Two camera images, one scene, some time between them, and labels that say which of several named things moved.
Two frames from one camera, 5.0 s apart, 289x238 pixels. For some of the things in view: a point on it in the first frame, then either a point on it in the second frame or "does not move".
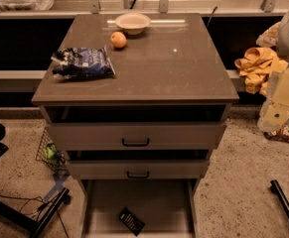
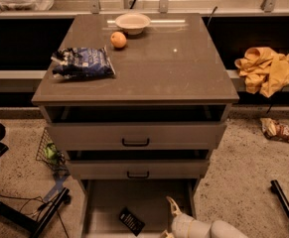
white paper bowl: x=132 y=23 does not move
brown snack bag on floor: x=282 y=133 does not move
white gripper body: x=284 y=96 to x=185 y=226
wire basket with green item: x=49 y=154 does not move
